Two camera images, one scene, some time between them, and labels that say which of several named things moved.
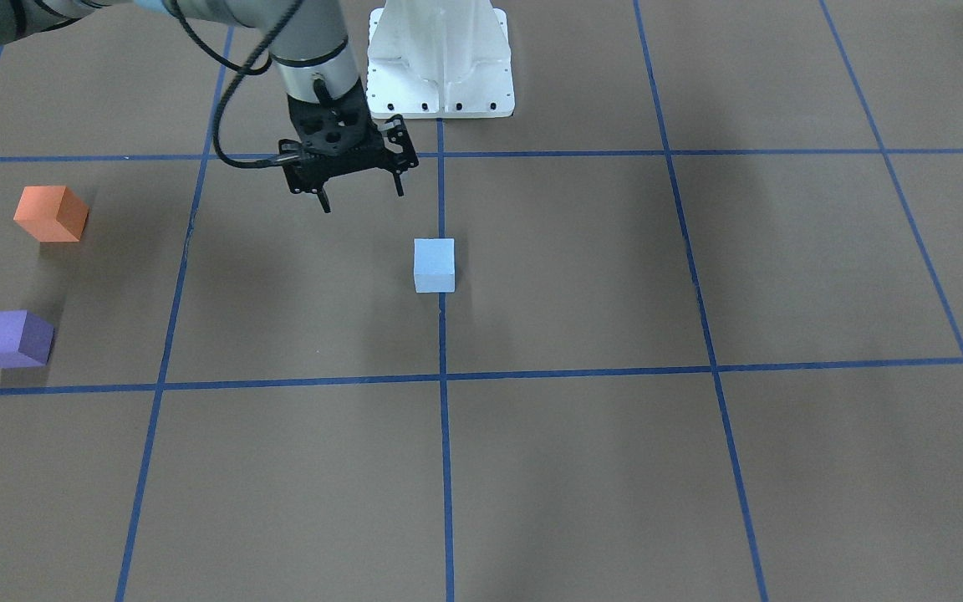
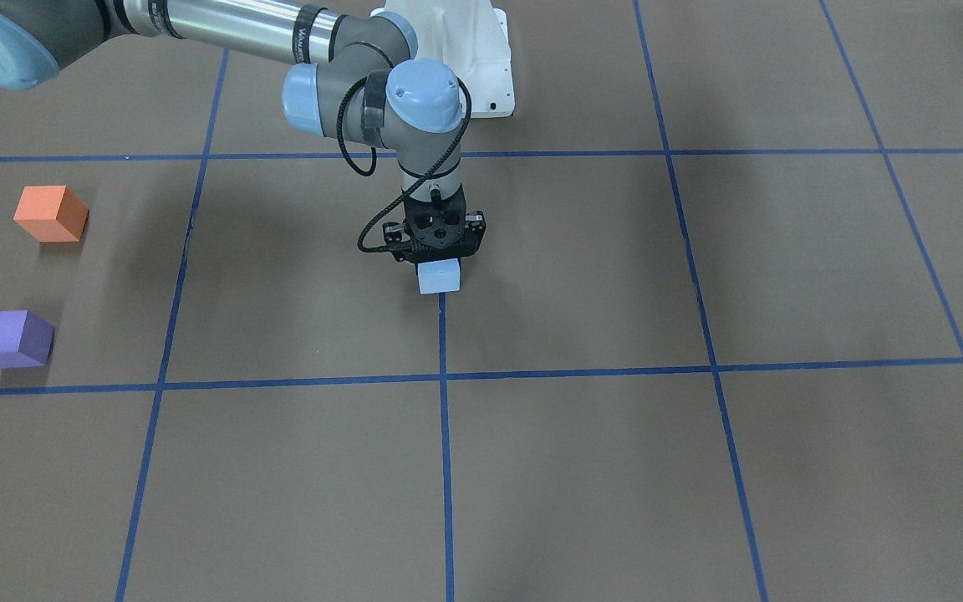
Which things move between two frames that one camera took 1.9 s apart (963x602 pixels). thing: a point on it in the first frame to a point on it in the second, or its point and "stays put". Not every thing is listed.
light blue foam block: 434,264 stays put
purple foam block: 12,339 stays put
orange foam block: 52,213 stays put
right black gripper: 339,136 to 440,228
